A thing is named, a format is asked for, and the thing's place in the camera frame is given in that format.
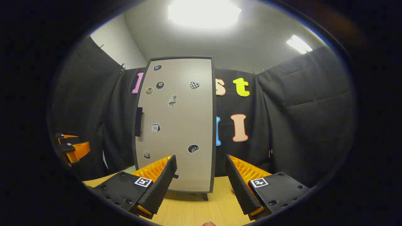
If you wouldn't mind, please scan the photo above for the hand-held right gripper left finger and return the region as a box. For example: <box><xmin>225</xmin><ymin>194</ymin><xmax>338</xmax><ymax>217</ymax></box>
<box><xmin>88</xmin><ymin>154</ymin><xmax>178</xmax><ymax>220</ymax></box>

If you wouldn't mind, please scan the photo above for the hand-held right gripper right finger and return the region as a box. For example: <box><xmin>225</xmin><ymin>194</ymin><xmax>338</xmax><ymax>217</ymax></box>
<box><xmin>225</xmin><ymin>154</ymin><xmax>311</xmax><ymax>221</ymax></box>

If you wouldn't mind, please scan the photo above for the grey cabinet door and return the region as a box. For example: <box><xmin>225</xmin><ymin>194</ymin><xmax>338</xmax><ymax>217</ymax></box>
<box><xmin>134</xmin><ymin>56</ymin><xmax>217</xmax><ymax>193</ymax></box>

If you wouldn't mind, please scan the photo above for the black door handle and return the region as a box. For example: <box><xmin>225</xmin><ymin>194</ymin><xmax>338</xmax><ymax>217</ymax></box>
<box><xmin>135</xmin><ymin>107</ymin><xmax>144</xmax><ymax>137</ymax></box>

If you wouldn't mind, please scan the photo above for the black backdrop cloth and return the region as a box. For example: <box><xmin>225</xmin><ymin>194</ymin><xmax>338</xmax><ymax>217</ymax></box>
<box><xmin>50</xmin><ymin>35</ymin><xmax>357</xmax><ymax>189</ymax></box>

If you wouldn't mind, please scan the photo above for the narrow ceiling light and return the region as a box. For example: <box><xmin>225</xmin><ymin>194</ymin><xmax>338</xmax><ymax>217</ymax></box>
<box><xmin>286</xmin><ymin>35</ymin><xmax>313</xmax><ymax>54</ymax></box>

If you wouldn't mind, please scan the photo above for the large ceiling light panel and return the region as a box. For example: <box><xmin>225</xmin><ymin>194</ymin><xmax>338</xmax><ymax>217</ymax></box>
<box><xmin>168</xmin><ymin>0</ymin><xmax>242</xmax><ymax>29</ymax></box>

